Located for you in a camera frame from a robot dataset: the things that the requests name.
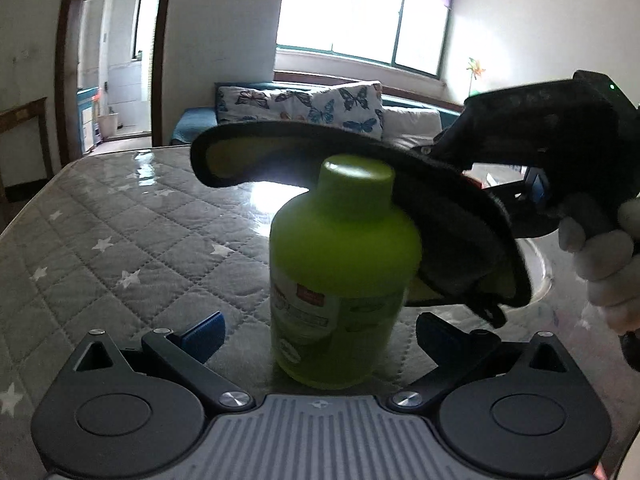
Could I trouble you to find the butterfly print pillow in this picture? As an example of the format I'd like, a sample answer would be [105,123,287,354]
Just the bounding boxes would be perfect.
[216,81,384,140]

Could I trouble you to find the grey microfibre cloth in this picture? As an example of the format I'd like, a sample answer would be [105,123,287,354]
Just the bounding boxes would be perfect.
[188,119,534,331]

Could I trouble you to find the beige cushion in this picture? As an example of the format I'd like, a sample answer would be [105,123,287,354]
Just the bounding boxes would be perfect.
[382,106,442,150]

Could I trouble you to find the white gloved right hand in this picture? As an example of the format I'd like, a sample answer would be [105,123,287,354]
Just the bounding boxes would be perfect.
[559,197,639,335]

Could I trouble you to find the grey quilted star tablecloth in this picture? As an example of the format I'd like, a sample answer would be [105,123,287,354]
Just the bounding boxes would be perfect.
[1,148,639,479]

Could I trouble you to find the dark wooden shelf cabinet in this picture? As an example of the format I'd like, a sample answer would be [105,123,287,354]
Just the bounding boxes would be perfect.
[1,98,54,226]

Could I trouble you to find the green plastic bottle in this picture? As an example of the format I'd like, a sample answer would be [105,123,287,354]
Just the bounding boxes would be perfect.
[269,154,422,390]

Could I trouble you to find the white waste bin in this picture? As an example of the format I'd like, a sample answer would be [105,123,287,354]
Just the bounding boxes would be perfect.
[98,113,119,142]

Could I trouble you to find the blue sofa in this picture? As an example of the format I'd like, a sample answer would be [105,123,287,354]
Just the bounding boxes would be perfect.
[170,82,459,144]

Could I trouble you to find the colourful pinwheel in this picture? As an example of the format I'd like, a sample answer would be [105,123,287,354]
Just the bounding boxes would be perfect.
[466,58,485,96]

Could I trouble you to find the window with green frame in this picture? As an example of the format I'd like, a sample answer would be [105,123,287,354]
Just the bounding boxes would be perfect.
[277,0,452,77]

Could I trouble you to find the black round induction cooktop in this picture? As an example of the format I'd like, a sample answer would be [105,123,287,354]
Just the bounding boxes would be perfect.
[516,238,553,304]

